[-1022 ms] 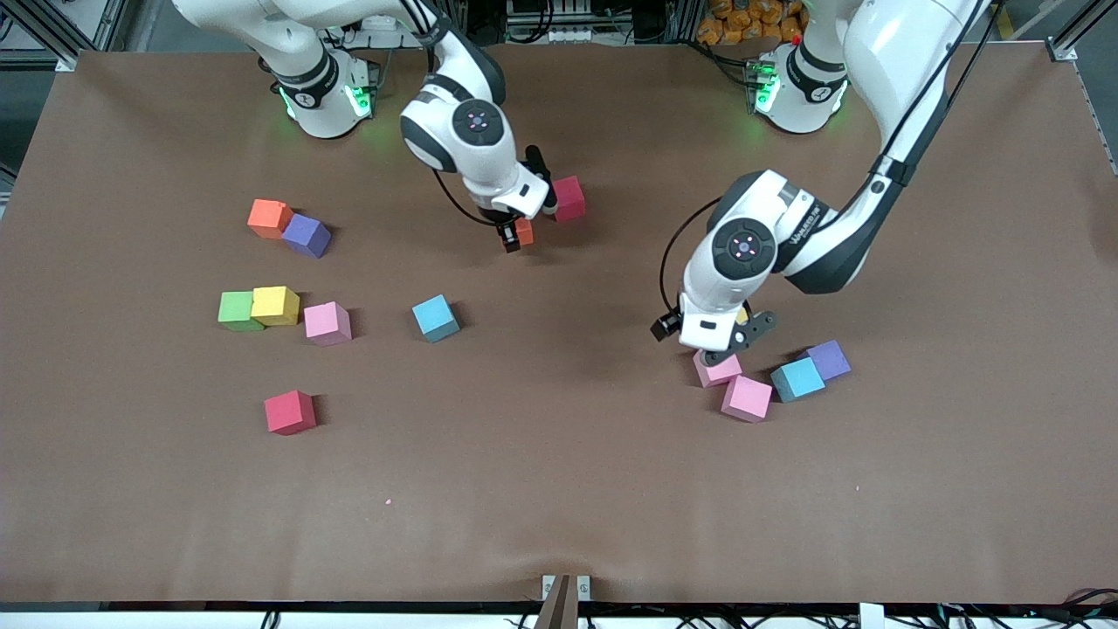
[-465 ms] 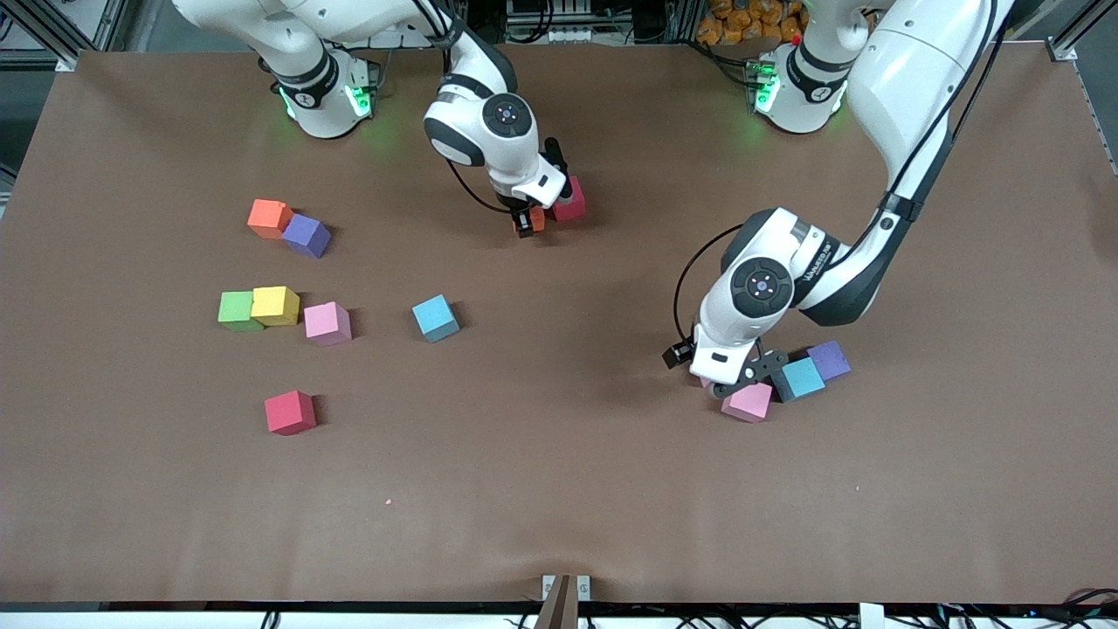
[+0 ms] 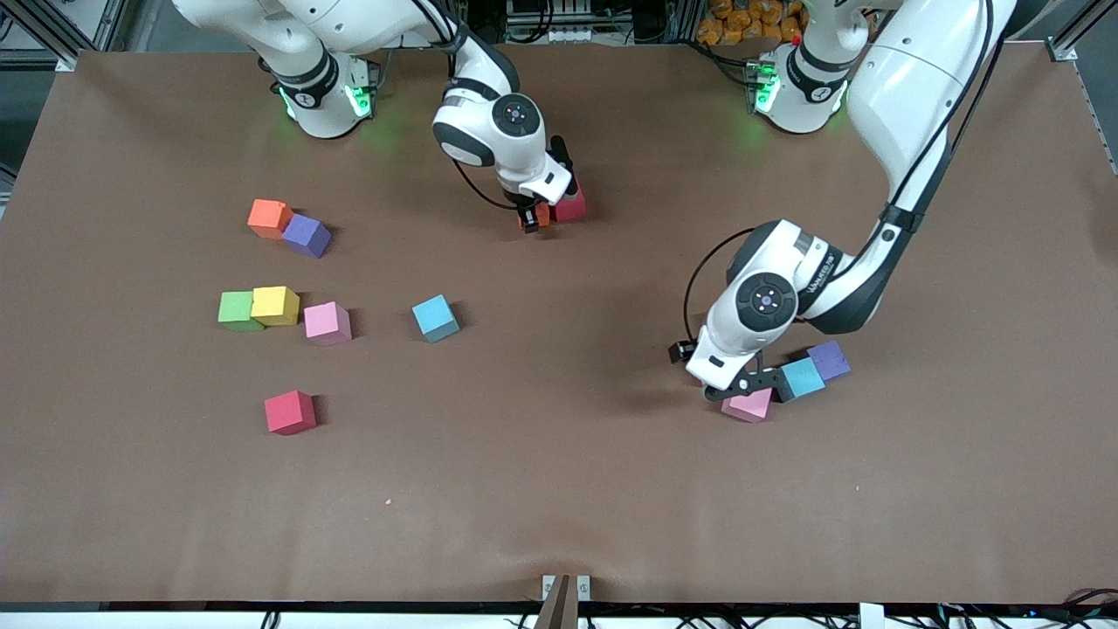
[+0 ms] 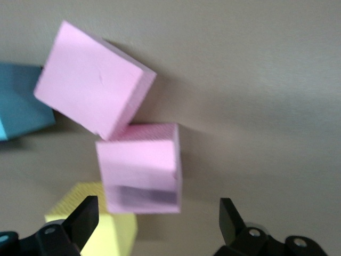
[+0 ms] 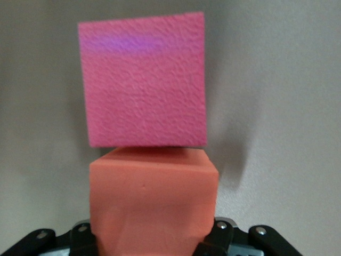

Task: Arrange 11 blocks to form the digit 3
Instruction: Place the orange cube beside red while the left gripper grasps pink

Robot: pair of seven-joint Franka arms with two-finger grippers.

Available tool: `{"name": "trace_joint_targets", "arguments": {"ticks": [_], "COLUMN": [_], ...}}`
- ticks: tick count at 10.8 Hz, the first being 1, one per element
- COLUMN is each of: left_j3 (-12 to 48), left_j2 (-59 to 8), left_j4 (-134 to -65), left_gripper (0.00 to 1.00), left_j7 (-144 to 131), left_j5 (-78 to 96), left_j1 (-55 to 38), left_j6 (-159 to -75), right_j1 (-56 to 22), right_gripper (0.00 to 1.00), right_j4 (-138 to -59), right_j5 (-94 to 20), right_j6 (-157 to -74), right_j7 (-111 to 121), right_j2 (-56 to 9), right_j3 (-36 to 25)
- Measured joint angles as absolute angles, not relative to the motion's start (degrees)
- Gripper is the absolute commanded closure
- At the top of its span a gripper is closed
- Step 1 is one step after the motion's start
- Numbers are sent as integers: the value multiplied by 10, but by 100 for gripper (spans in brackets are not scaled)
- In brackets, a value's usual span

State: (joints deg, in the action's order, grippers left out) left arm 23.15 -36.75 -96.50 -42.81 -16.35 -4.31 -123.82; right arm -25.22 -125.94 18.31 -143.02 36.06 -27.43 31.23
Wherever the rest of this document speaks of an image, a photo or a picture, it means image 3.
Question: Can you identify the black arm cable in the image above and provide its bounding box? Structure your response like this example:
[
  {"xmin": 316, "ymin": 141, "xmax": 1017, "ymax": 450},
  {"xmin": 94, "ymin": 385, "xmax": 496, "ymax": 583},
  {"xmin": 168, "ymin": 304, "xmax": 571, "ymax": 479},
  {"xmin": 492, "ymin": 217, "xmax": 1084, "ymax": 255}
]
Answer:
[
  {"xmin": 411, "ymin": 0, "xmax": 525, "ymax": 212},
  {"xmin": 683, "ymin": 0, "xmax": 1005, "ymax": 349}
]

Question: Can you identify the black cable bundle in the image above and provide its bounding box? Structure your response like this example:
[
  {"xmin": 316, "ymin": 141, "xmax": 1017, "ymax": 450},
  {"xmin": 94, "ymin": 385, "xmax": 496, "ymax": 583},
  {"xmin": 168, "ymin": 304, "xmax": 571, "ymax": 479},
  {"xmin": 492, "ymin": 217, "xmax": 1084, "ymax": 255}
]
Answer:
[{"xmin": 860, "ymin": 587, "xmax": 1118, "ymax": 629}]

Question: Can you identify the brown table mat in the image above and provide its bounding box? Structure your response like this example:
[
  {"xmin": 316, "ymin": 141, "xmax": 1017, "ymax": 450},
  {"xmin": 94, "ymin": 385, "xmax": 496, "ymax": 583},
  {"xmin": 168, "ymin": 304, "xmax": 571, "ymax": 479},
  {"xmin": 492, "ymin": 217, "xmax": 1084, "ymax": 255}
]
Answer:
[{"xmin": 0, "ymin": 42, "xmax": 1118, "ymax": 605}]

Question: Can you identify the aluminium frame profile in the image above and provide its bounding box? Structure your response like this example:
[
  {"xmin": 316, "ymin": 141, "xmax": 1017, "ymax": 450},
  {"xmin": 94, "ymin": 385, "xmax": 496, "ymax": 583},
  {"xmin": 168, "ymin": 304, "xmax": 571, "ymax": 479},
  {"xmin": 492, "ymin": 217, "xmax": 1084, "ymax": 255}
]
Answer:
[
  {"xmin": 0, "ymin": 0, "xmax": 119, "ymax": 73},
  {"xmin": 1044, "ymin": 0, "xmax": 1118, "ymax": 64}
]

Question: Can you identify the purple foam cube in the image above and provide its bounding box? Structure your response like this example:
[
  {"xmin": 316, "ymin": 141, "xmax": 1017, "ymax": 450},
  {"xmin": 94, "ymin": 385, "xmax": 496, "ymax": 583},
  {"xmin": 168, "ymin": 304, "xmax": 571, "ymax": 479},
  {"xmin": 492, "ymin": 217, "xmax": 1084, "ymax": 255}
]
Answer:
[
  {"xmin": 805, "ymin": 340, "xmax": 852, "ymax": 383},
  {"xmin": 281, "ymin": 214, "xmax": 333, "ymax": 259}
]

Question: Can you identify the green foam cube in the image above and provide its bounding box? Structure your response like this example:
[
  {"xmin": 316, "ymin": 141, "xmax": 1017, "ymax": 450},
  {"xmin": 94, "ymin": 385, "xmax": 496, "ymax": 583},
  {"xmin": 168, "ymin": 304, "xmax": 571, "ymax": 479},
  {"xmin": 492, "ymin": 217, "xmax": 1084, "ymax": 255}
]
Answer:
[{"xmin": 217, "ymin": 291, "xmax": 266, "ymax": 333}]

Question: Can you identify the pile of orange toy fruit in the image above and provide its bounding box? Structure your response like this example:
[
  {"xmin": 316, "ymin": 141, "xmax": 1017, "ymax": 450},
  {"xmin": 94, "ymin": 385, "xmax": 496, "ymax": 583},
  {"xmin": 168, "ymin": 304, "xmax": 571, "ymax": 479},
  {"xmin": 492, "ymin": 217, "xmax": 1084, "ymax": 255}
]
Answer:
[{"xmin": 696, "ymin": 0, "xmax": 804, "ymax": 46}]

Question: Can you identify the yellow foam cube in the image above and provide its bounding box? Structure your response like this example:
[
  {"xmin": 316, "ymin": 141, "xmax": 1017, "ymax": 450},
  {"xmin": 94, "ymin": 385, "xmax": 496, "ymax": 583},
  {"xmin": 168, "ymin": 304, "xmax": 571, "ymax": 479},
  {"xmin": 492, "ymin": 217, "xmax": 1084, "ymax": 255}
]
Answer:
[{"xmin": 251, "ymin": 286, "xmax": 300, "ymax": 328}]

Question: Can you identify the cyan foam cube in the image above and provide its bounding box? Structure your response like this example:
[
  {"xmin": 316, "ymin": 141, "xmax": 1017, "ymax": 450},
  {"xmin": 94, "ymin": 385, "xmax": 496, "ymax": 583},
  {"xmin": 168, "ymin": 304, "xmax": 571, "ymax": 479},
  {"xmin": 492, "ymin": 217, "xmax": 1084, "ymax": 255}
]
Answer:
[
  {"xmin": 411, "ymin": 294, "xmax": 461, "ymax": 343},
  {"xmin": 776, "ymin": 356, "xmax": 826, "ymax": 404}
]

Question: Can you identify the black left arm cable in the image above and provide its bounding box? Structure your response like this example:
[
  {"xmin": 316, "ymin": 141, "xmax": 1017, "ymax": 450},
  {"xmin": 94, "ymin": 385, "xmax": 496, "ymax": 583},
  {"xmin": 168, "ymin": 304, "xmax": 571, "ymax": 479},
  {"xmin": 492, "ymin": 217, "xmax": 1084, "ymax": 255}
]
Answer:
[{"xmin": 683, "ymin": 0, "xmax": 1005, "ymax": 349}]

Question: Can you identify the metal equipment rack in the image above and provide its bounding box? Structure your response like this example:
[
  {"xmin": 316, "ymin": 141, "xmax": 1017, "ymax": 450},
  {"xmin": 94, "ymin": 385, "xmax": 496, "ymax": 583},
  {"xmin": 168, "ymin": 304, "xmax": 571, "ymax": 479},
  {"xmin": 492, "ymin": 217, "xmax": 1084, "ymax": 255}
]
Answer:
[{"xmin": 505, "ymin": 0, "xmax": 617, "ymax": 45}]

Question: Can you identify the pink foam cube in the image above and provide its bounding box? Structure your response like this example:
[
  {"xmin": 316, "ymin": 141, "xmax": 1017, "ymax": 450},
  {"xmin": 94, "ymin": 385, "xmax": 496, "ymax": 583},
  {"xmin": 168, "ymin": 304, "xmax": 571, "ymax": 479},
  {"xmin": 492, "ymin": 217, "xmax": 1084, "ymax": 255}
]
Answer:
[
  {"xmin": 303, "ymin": 301, "xmax": 353, "ymax": 347},
  {"xmin": 721, "ymin": 389, "xmax": 775, "ymax": 425}
]

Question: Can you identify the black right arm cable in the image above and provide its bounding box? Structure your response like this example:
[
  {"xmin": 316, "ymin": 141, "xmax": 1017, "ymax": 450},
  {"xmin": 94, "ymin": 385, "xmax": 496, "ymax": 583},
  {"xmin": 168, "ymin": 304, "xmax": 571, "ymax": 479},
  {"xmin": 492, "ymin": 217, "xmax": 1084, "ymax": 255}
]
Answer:
[{"xmin": 411, "ymin": 0, "xmax": 525, "ymax": 212}]

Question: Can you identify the brown wooden post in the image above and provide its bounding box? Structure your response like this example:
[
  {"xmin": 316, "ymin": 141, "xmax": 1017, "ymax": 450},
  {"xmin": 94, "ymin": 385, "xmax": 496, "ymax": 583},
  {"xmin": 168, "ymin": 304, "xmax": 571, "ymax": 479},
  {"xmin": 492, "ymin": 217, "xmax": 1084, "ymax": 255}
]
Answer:
[{"xmin": 533, "ymin": 574, "xmax": 580, "ymax": 629}]

